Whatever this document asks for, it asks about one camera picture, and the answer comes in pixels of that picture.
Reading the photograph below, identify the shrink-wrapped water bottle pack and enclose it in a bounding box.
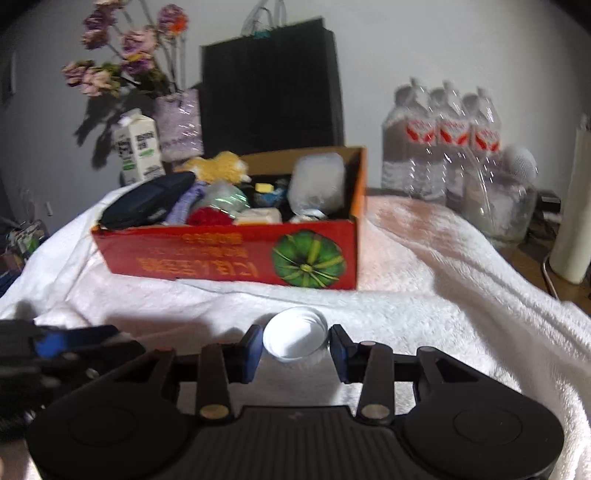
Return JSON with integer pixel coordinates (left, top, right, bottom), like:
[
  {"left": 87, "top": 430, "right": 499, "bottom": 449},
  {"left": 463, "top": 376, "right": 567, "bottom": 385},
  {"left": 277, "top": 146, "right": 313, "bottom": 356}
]
[{"left": 381, "top": 78, "right": 503, "bottom": 201}]

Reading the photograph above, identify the white translucent packet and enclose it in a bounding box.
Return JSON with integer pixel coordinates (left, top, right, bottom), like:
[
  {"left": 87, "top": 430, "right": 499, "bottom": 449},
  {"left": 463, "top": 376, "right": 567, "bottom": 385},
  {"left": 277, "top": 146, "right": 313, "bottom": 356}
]
[{"left": 287, "top": 152, "right": 347, "bottom": 215}]

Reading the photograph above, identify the wooden desktop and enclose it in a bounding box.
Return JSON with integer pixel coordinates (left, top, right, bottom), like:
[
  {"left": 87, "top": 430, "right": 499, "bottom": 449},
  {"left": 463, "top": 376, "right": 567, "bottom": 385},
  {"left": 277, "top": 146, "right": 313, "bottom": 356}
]
[{"left": 494, "top": 185, "right": 591, "bottom": 319}]

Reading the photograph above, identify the small cream box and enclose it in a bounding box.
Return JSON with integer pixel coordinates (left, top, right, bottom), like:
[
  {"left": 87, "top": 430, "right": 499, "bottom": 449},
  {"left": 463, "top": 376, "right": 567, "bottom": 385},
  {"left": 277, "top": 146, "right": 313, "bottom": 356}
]
[{"left": 233, "top": 208, "right": 283, "bottom": 225}]

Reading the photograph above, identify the clear plastic bottle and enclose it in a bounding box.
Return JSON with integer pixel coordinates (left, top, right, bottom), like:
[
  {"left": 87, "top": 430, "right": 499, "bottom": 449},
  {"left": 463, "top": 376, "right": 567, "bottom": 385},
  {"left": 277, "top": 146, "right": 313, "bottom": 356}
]
[{"left": 201, "top": 181, "right": 252, "bottom": 217}]

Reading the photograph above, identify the purple wrapped vase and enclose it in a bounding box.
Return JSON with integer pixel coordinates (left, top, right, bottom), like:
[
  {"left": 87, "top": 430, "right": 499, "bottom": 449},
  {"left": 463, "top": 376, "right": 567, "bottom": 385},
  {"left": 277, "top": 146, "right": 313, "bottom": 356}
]
[{"left": 154, "top": 88, "right": 204, "bottom": 162}]

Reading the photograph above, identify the glass jar with white lid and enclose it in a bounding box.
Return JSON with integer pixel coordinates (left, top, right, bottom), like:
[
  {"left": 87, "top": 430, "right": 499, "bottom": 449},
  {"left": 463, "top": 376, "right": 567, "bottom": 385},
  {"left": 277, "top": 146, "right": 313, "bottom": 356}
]
[{"left": 464, "top": 145, "right": 540, "bottom": 247}]

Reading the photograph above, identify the white fluffy blanket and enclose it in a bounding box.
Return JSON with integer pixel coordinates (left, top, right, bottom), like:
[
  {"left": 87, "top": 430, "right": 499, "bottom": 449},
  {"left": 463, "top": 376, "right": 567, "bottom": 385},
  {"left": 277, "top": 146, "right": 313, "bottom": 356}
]
[{"left": 0, "top": 185, "right": 591, "bottom": 480}]

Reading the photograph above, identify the yellow and white plush toy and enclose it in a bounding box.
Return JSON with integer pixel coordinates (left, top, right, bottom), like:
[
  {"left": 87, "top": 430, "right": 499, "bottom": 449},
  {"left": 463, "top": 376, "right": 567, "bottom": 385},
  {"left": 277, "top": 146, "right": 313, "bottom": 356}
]
[{"left": 178, "top": 151, "right": 252, "bottom": 183}]

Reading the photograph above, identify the dried flower bouquet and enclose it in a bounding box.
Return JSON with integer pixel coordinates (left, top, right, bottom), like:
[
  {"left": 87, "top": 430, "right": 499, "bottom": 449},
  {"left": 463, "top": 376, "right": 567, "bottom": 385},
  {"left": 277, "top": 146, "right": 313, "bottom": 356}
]
[{"left": 62, "top": 0, "right": 190, "bottom": 100}]

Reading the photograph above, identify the colourful clutter pile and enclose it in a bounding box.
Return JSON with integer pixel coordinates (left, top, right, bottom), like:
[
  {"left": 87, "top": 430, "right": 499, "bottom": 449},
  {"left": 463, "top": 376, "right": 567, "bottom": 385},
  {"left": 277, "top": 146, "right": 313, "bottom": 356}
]
[{"left": 0, "top": 219, "right": 49, "bottom": 278}]

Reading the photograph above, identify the black paper bag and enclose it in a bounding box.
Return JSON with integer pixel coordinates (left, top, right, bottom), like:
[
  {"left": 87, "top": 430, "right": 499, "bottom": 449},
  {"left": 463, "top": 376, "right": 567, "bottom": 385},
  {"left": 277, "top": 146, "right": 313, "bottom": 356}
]
[{"left": 199, "top": 0, "right": 345, "bottom": 158}]

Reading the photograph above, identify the navy blue pouch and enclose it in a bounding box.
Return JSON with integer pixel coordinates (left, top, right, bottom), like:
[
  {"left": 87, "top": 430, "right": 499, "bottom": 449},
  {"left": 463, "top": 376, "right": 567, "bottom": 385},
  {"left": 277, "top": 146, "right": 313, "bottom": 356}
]
[{"left": 99, "top": 172, "right": 197, "bottom": 230}]

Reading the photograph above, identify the red fabric flower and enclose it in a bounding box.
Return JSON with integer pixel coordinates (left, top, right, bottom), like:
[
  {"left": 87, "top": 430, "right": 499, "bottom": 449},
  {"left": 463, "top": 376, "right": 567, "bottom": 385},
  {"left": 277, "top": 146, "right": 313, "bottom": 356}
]
[{"left": 187, "top": 208, "right": 234, "bottom": 227}]

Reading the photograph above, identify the white cable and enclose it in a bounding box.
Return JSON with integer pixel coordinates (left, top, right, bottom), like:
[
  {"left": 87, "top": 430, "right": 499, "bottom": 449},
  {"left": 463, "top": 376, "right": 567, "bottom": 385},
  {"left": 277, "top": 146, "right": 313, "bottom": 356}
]
[{"left": 541, "top": 256, "right": 561, "bottom": 301}]

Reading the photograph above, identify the blue small packet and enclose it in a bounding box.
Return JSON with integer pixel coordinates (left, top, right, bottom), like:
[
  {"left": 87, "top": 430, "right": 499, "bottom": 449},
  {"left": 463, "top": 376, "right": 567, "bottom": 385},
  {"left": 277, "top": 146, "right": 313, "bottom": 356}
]
[{"left": 256, "top": 182, "right": 291, "bottom": 208}]

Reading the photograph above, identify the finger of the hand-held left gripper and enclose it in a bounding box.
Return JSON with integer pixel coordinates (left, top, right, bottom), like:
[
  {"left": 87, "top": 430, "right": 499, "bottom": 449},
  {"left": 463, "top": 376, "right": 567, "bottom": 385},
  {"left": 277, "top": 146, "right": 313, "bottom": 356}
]
[
  {"left": 28, "top": 324, "right": 122, "bottom": 358},
  {"left": 55, "top": 340, "right": 146, "bottom": 370}
]

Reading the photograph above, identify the white milk carton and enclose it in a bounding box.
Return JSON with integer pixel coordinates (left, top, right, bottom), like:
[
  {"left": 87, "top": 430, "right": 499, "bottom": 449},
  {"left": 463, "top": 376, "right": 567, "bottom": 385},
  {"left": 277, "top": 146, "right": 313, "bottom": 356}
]
[{"left": 113, "top": 108, "right": 166, "bottom": 185}]

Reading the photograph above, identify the white cylinder roll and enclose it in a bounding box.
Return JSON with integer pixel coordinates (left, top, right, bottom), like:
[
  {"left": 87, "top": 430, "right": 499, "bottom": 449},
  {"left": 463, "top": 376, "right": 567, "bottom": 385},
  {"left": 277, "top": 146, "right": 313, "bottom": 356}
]
[{"left": 549, "top": 115, "right": 591, "bottom": 284}]

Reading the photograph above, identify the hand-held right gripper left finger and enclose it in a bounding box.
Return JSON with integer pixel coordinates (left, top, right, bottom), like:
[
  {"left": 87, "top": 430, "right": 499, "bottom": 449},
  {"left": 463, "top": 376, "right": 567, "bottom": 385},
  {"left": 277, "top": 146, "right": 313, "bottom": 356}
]
[{"left": 92, "top": 324, "right": 265, "bottom": 423}]

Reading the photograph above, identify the white plastic lid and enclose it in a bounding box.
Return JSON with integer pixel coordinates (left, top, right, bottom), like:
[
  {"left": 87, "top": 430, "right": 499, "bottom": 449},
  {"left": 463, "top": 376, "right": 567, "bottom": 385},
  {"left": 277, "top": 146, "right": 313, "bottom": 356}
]
[{"left": 262, "top": 307, "right": 329, "bottom": 361}]

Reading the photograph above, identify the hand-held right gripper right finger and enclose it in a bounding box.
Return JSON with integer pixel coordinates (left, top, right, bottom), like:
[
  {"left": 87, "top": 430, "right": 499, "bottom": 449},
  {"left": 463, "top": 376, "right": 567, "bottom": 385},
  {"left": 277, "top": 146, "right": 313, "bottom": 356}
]
[{"left": 330, "top": 324, "right": 502, "bottom": 425}]

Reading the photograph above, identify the red cardboard box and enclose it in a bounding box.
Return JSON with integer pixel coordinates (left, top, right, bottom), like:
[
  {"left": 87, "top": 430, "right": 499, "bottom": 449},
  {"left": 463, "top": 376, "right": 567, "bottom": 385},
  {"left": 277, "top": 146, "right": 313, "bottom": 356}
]
[{"left": 91, "top": 146, "right": 368, "bottom": 291}]

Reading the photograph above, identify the purple knit pouch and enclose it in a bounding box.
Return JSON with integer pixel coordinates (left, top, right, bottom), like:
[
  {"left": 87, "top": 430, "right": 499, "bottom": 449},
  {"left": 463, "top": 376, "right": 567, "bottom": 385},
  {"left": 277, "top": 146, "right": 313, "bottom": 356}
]
[{"left": 164, "top": 181, "right": 208, "bottom": 226}]

